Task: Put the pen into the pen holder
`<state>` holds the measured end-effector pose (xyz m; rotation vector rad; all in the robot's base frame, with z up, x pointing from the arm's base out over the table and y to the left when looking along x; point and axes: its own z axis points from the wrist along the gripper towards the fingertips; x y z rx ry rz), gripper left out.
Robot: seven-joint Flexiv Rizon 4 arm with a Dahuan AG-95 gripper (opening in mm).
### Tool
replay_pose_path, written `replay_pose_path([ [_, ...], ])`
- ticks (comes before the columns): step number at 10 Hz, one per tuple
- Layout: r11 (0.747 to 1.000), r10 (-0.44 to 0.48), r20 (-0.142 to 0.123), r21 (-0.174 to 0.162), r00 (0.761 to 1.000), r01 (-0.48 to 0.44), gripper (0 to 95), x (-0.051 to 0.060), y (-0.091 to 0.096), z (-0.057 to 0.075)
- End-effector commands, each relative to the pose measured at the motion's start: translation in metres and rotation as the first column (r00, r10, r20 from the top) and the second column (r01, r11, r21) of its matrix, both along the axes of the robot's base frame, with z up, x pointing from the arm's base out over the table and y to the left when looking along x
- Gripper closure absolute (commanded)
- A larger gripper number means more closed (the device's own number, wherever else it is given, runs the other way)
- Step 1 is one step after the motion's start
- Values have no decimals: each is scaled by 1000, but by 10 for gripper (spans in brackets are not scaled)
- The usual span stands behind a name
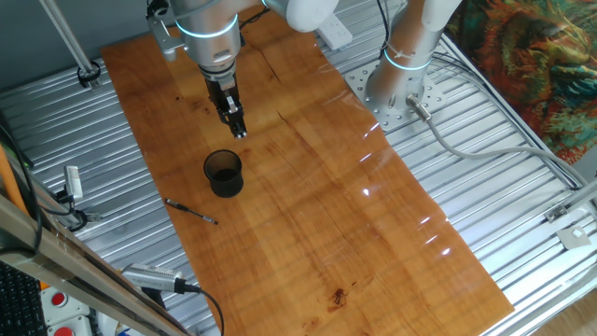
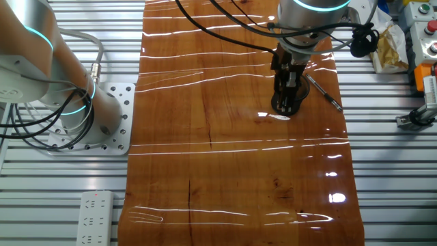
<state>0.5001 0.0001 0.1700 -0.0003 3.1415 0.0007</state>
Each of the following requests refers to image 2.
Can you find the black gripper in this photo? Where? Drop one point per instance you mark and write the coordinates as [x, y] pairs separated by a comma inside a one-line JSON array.
[[280, 65]]

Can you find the grey box with red button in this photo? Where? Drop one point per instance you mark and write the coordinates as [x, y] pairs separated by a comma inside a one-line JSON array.
[[426, 54], [420, 32]]

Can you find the black and silver pen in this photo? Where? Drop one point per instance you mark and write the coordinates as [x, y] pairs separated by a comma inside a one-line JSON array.
[[322, 91]]

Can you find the silver depth camera with label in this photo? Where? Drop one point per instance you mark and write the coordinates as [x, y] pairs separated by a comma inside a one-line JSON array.
[[431, 92]]

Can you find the grey box with green button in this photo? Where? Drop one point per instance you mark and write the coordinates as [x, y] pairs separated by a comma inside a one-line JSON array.
[[414, 15]]

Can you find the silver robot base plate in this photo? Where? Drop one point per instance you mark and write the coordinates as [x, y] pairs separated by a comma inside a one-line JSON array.
[[119, 136]]

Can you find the blue plastic packet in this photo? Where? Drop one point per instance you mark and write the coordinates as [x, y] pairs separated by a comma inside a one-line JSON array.
[[384, 6]]

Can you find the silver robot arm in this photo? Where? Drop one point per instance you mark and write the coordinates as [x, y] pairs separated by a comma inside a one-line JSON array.
[[30, 68]]

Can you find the white power strip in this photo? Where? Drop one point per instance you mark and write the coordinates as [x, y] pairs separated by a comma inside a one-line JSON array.
[[95, 218]]

